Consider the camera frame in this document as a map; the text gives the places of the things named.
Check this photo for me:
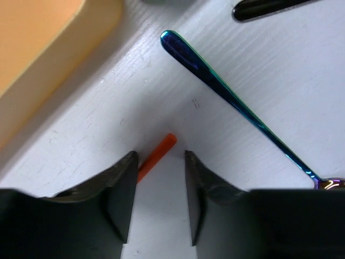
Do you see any black spoon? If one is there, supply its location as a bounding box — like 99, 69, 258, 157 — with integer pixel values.
232, 0, 315, 22

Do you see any orange chopstick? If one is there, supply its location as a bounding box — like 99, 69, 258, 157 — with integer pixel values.
137, 133, 177, 183

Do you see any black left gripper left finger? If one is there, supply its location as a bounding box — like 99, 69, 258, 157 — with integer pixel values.
1, 151, 139, 258

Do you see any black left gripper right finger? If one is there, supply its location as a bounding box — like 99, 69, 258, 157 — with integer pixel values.
184, 151, 344, 258

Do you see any iridescent rainbow spoon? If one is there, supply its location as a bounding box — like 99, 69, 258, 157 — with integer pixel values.
160, 30, 344, 190

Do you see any yellow container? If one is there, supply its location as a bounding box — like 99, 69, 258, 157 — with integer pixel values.
1, 1, 125, 146

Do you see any green container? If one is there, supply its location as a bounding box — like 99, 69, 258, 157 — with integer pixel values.
142, 0, 195, 6

